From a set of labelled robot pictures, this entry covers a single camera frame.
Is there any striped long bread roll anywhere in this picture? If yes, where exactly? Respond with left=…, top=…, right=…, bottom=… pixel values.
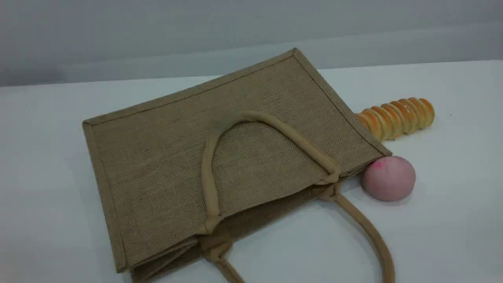
left=356, top=97, right=435, bottom=142

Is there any brown burlap tote bag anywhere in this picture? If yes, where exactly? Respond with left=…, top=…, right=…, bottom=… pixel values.
left=82, top=48, right=396, bottom=283

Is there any pink round bun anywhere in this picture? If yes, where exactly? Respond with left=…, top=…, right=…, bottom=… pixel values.
left=362, top=156, right=417, bottom=202

